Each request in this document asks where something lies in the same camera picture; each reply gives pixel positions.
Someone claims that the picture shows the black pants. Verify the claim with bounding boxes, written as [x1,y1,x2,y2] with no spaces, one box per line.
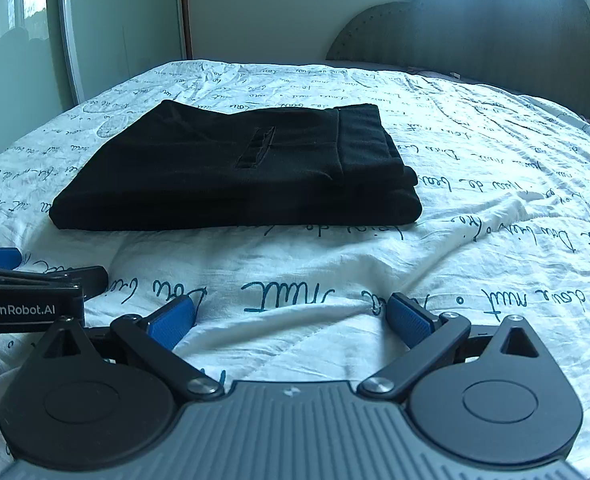
[49,99,424,231]

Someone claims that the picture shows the dark padded headboard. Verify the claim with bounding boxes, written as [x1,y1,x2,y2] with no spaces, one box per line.
[325,0,590,127]

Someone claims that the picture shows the white wardrobe door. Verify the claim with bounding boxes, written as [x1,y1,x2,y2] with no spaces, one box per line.
[0,0,192,162]

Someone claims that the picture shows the white printed bedsheet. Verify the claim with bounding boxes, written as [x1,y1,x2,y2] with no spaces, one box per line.
[0,58,590,480]

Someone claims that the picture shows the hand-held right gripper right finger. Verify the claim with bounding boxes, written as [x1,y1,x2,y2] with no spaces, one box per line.
[357,292,552,401]

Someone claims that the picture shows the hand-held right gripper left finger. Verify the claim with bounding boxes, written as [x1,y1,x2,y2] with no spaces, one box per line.
[42,295,224,401]

